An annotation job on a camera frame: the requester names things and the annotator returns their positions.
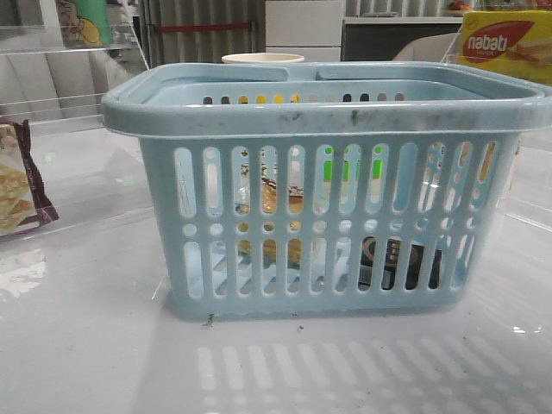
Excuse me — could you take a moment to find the clear acrylic left shelf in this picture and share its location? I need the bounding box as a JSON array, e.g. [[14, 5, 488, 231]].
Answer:
[[1, 22, 152, 255]]

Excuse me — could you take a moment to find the brown cracker snack packet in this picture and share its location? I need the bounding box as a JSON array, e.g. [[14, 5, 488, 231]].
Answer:
[[1, 120, 59, 237]]

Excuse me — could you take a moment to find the yellow nabati wafer box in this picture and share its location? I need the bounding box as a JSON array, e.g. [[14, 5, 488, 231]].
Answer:
[[451, 9, 551, 85]]

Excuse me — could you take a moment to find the green cartoon snack bag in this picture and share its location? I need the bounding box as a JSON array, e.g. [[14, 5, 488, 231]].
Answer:
[[55, 0, 112, 48]]

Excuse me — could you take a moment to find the bagged yellow bread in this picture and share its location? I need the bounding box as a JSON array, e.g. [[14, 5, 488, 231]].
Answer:
[[235, 174, 329, 264]]

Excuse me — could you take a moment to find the clear acrylic right stand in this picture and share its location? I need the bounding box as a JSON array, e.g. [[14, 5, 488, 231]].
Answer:
[[445, 20, 551, 85]]

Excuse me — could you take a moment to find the white cabinet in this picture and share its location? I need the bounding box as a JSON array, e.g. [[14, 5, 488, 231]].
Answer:
[[265, 1, 345, 62]]

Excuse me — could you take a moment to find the light blue plastic basket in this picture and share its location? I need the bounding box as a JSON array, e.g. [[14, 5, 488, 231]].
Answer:
[[102, 61, 551, 318]]

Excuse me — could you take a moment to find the white paper cup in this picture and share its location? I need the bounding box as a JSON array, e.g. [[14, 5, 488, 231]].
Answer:
[[222, 52, 304, 64]]

